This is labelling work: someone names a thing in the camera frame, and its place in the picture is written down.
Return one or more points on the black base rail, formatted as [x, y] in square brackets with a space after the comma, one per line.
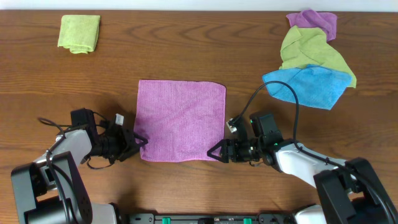
[263, 218]

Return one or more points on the purple crumpled microfiber cloth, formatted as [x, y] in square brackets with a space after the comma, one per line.
[309, 18]

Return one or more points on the folded green microfiber cloth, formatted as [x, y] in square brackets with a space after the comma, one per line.
[79, 33]

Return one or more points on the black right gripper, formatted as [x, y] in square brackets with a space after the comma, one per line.
[226, 144]

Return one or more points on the green crumpled microfiber cloth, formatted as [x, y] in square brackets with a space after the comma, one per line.
[305, 46]

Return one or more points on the pink microfiber cloth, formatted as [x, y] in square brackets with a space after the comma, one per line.
[181, 120]

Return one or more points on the blue microfiber cloth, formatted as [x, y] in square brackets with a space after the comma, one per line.
[313, 86]

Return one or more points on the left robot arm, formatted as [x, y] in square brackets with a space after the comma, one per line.
[50, 189]

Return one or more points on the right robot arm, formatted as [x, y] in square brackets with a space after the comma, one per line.
[349, 191]

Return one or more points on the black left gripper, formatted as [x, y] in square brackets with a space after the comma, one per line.
[127, 144]

